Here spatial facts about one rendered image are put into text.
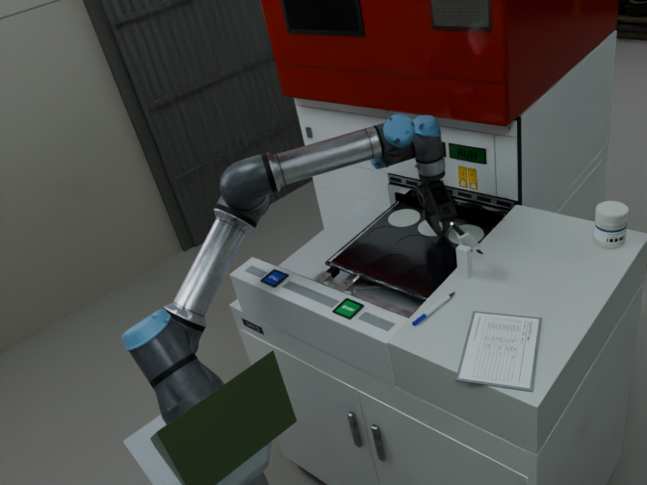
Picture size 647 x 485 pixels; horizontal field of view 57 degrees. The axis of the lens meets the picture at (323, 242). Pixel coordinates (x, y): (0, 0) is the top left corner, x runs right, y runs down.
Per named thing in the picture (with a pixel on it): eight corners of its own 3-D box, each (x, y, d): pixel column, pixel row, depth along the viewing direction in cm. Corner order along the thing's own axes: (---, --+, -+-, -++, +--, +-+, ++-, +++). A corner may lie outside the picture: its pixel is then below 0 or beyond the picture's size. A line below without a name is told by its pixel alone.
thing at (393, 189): (393, 205, 203) (389, 181, 198) (515, 237, 175) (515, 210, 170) (390, 208, 202) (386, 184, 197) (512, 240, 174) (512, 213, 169)
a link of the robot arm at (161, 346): (142, 386, 129) (108, 334, 130) (158, 381, 142) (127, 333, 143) (189, 353, 130) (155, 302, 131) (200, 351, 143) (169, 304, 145)
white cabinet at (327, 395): (386, 363, 260) (355, 203, 215) (618, 471, 200) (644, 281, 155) (286, 472, 224) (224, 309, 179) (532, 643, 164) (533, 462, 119)
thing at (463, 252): (468, 263, 151) (464, 218, 144) (481, 267, 149) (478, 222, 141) (455, 276, 148) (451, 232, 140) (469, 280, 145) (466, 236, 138)
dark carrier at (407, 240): (399, 204, 194) (399, 203, 193) (497, 229, 172) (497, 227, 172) (331, 263, 175) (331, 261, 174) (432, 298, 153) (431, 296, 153)
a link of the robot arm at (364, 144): (206, 159, 137) (408, 99, 140) (215, 171, 148) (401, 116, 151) (220, 206, 136) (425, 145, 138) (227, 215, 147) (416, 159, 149)
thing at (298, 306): (264, 293, 181) (251, 256, 173) (416, 360, 147) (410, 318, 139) (242, 311, 176) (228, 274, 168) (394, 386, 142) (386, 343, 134)
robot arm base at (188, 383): (173, 420, 124) (147, 380, 125) (162, 429, 136) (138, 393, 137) (232, 379, 132) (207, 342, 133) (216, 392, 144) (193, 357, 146)
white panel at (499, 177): (320, 189, 228) (297, 89, 206) (522, 242, 177) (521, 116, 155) (314, 192, 226) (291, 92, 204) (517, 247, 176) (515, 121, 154)
